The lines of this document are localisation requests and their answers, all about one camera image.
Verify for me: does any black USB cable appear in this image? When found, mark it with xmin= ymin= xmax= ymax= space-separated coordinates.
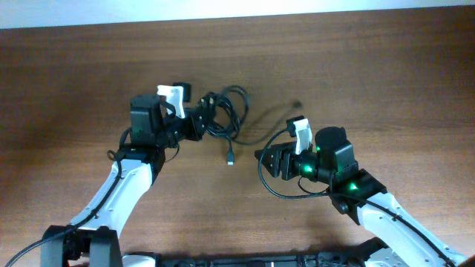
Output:
xmin=198 ymin=85 xmax=304 ymax=167

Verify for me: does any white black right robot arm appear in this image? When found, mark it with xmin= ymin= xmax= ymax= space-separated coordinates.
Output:
xmin=255 ymin=127 xmax=474 ymax=266

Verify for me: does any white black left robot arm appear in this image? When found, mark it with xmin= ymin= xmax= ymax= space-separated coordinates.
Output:
xmin=40 ymin=95 xmax=217 ymax=266

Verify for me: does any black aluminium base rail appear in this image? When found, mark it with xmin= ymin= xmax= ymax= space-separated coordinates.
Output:
xmin=122 ymin=237 xmax=390 ymax=267

